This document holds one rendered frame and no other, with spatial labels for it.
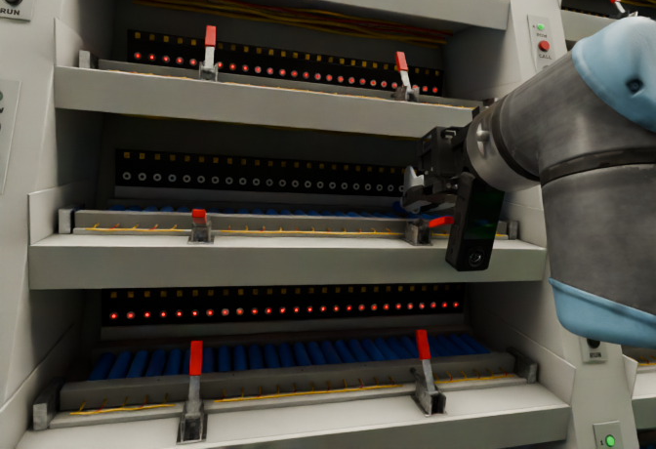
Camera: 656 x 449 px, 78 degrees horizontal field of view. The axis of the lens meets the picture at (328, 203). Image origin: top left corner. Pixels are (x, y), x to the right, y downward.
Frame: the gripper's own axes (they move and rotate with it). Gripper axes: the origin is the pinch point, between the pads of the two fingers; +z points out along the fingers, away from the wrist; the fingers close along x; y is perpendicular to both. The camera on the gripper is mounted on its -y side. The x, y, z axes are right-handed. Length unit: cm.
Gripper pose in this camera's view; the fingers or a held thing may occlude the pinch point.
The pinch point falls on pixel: (414, 209)
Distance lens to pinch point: 61.6
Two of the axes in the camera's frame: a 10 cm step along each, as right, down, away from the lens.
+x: -9.7, -0.3, -2.5
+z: -2.5, 2.1, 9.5
